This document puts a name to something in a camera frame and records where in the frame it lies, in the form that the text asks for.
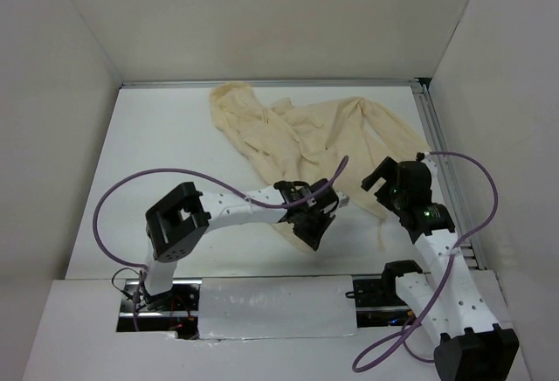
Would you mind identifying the cream yellow jacket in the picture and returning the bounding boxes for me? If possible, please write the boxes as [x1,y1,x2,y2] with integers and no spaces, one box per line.
[207,80,433,256]

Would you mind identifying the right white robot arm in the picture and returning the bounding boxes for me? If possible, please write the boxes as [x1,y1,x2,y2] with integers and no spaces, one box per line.
[352,152,520,380]

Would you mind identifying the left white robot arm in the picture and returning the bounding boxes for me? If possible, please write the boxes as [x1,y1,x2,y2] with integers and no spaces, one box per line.
[139,178,349,311]

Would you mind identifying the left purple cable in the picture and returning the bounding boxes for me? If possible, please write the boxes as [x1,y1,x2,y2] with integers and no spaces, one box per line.
[93,155,350,334]

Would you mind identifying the aluminium frame rail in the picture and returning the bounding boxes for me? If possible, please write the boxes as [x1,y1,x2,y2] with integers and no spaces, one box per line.
[118,76,487,271]

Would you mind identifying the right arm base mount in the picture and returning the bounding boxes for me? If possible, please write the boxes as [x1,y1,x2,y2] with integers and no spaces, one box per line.
[345,260,423,328]

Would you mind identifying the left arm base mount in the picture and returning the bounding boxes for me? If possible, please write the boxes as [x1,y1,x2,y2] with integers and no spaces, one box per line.
[110,267,202,341]

